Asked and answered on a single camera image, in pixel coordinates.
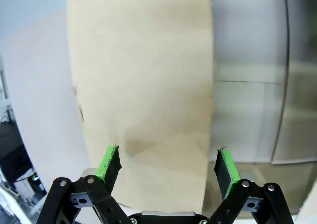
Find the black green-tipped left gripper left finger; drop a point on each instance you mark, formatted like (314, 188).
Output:
(109, 164)

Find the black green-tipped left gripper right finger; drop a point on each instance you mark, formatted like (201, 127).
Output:
(226, 169)

